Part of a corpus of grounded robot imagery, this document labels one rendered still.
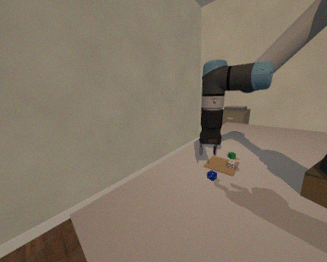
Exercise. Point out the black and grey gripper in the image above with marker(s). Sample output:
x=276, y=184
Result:
x=211, y=121

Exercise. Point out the tan square mat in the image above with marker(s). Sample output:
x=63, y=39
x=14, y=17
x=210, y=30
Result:
x=220, y=165

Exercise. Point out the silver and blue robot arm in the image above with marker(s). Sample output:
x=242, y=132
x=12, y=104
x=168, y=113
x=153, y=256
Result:
x=218, y=77

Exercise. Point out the blue die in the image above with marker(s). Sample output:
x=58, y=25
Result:
x=212, y=175

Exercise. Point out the green die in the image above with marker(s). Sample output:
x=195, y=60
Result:
x=232, y=155

